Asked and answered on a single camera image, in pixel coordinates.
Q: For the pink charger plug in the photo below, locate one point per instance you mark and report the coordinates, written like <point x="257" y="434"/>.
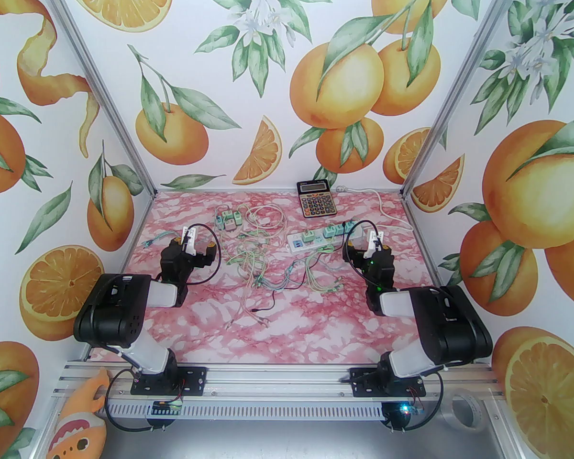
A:
<point x="228" y="225"/>

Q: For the mint green charger plug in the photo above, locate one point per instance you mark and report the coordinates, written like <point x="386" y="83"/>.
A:
<point x="237" y="222"/>
<point x="309" y="236"/>
<point x="229" y="214"/>

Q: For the white power strip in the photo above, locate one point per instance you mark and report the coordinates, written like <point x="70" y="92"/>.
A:
<point x="315" y="243"/>

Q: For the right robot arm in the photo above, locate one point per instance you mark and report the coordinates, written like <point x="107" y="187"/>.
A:
<point x="449" y="323"/>

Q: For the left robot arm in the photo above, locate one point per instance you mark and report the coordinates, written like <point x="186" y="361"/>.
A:
<point x="110" y="309"/>

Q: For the black desk calculator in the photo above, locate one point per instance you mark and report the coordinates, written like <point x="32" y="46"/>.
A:
<point x="315" y="203"/>

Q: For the small circuit board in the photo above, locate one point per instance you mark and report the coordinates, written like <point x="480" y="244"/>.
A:
<point x="167" y="407"/>
<point x="402" y="411"/>

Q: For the clear tape roll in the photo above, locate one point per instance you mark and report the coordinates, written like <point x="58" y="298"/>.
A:
<point x="477" y="411"/>

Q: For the orange plush toy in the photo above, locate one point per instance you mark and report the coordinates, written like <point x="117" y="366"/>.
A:
<point x="76" y="428"/>

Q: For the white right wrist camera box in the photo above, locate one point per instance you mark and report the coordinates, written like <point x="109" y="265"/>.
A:
<point x="374" y="243"/>

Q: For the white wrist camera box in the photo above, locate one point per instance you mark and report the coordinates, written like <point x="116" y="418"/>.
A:
<point x="374" y="243"/>
<point x="189" y="239"/>

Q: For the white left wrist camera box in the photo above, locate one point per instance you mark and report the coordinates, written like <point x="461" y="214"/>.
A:
<point x="189" y="239"/>

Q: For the aluminium mounting rail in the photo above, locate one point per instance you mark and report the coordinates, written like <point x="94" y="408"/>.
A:
<point x="277" y="385"/>

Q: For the aluminium frame post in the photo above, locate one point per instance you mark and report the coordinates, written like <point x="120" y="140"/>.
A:
<point x="460" y="84"/>
<point x="99" y="84"/>

